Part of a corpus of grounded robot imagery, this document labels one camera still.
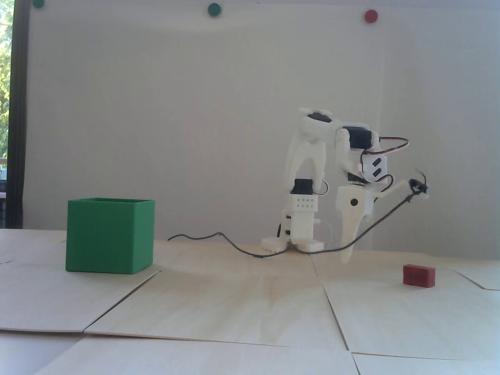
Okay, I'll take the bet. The red white servo wire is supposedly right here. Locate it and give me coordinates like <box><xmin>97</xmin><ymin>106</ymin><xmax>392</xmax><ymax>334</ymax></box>
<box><xmin>361</xmin><ymin>137</ymin><xmax>410</xmax><ymax>157</ymax></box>

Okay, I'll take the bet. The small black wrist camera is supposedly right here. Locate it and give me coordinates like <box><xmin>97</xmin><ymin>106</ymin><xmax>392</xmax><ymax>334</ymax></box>
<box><xmin>410</xmin><ymin>170</ymin><xmax>429</xmax><ymax>202</ymax></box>

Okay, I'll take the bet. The dark window frame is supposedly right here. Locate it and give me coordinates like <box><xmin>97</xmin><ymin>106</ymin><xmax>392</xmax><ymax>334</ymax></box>
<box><xmin>10</xmin><ymin>0</ymin><xmax>31</xmax><ymax>229</ymax></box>

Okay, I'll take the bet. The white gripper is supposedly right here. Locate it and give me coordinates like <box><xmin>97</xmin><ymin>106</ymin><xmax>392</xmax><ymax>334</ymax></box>
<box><xmin>336</xmin><ymin>184</ymin><xmax>377</xmax><ymax>263</ymax></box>

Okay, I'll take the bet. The thin black camera cable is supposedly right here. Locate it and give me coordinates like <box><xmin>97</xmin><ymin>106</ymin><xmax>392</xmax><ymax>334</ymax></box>
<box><xmin>168</xmin><ymin>168</ymin><xmax>427</xmax><ymax>259</ymax></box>

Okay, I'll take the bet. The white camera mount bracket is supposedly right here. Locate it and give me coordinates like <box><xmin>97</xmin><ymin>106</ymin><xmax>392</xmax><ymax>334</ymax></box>
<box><xmin>373</xmin><ymin>179</ymin><xmax>415</xmax><ymax>198</ymax></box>

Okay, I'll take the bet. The green open box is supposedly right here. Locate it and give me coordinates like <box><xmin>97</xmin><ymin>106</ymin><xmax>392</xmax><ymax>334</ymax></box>
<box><xmin>65</xmin><ymin>198</ymin><xmax>155</xmax><ymax>275</ymax></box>

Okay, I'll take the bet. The red block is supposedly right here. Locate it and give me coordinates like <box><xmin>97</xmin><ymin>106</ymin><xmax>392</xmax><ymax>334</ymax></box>
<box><xmin>403</xmin><ymin>264</ymin><xmax>435</xmax><ymax>288</ymax></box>

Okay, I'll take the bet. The light plywood sheet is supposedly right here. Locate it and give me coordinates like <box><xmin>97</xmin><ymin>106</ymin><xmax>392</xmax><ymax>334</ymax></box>
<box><xmin>84</xmin><ymin>242</ymin><xmax>350</xmax><ymax>350</ymax></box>
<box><xmin>35</xmin><ymin>337</ymin><xmax>360</xmax><ymax>375</ymax></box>
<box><xmin>0</xmin><ymin>262</ymin><xmax>161</xmax><ymax>333</ymax></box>
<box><xmin>352</xmin><ymin>352</ymin><xmax>500</xmax><ymax>375</ymax></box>
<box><xmin>453</xmin><ymin>258</ymin><xmax>500</xmax><ymax>290</ymax></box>
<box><xmin>312</xmin><ymin>252</ymin><xmax>500</xmax><ymax>362</ymax></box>

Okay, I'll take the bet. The white power cable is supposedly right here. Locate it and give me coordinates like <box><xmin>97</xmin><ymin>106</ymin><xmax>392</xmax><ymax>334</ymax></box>
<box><xmin>316</xmin><ymin>221</ymin><xmax>333</xmax><ymax>247</ymax></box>

